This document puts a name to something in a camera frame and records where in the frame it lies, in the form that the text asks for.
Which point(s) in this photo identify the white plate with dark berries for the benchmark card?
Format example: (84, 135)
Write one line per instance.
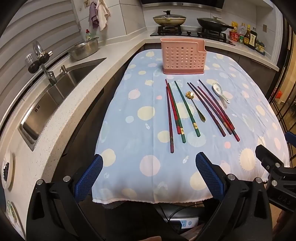
(8, 171)

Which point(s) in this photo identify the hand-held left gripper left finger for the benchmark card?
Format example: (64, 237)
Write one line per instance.
(89, 176)

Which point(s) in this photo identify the green dish soap bottle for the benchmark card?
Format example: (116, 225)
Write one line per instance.
(88, 35)

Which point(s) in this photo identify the gold flower spoon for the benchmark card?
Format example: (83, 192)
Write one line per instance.
(190, 95)

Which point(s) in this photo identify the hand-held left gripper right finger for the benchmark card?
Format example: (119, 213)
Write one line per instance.
(210, 178)

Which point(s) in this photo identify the brown sauce bottle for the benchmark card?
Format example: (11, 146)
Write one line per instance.
(247, 37)

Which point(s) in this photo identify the patterned plate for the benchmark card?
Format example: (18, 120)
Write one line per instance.
(12, 214)

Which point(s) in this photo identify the black gas stove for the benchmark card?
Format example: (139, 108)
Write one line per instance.
(189, 33)

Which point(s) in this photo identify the black range hood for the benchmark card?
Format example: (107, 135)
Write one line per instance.
(185, 2)

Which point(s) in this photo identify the blue dotted tablecloth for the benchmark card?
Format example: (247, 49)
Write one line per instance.
(138, 127)

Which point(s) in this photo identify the clear plastic bottle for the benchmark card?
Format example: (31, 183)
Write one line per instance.
(241, 29)

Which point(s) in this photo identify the stainless steel sink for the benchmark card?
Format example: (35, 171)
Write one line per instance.
(69, 77)

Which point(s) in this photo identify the cream hanging towel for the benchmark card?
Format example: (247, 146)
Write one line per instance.
(102, 16)

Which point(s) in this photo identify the clear glass cup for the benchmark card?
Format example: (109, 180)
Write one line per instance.
(29, 59)

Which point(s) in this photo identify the white window blind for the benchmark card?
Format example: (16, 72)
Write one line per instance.
(34, 25)

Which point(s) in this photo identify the wall outlet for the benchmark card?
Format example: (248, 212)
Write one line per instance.
(264, 28)

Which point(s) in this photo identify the purple hanging cloth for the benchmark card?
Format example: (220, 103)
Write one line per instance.
(93, 14)

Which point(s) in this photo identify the dark maroon chopstick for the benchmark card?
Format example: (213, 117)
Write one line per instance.
(169, 120)

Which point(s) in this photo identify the red seasoning container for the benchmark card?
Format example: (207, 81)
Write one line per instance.
(234, 36)

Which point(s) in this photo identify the glass wok lid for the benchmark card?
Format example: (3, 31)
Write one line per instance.
(168, 16)

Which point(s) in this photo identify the black frying pan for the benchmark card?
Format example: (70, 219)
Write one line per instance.
(215, 26)

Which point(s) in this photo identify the sink soap dispenser pump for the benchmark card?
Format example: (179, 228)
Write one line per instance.
(63, 69)

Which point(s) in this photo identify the glass pan lid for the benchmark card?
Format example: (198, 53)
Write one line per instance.
(214, 20)

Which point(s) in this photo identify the cream wok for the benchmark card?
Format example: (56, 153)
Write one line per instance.
(170, 22)

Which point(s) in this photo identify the oil cruet set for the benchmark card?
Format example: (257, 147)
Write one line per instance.
(260, 47)

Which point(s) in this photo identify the dark purple chopstick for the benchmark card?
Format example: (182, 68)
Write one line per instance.
(208, 110)
(211, 107)

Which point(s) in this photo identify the grey base cabinet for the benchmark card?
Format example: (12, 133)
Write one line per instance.
(256, 74)

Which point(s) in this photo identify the black round faucet attachment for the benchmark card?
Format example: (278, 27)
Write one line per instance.
(34, 66)

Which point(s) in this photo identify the chrome faucet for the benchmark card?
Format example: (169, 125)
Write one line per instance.
(49, 75)

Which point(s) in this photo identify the stainless steel colander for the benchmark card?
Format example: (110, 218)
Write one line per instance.
(85, 49)

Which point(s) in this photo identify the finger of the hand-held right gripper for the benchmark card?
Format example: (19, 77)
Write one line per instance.
(290, 137)
(268, 158)

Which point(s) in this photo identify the black-framed glass door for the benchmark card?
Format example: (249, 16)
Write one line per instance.
(285, 69)

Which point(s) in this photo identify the white power strip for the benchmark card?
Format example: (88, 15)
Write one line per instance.
(185, 222)

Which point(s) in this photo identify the green chopstick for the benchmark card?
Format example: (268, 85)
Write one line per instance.
(179, 122)
(187, 109)

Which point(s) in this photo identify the dark soy sauce bottle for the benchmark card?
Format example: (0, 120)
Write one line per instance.
(253, 40)

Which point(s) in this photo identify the speckled white countertop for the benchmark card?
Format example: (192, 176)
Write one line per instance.
(69, 129)

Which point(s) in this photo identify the pink perforated utensil holder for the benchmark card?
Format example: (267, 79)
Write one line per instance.
(182, 58)

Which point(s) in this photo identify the small green-capped jar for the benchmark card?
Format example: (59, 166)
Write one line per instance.
(241, 39)

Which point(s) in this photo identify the yellow seasoning packet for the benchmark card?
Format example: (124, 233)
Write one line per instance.
(234, 25)

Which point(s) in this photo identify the white ceramic soup spoon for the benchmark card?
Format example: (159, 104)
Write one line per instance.
(217, 88)

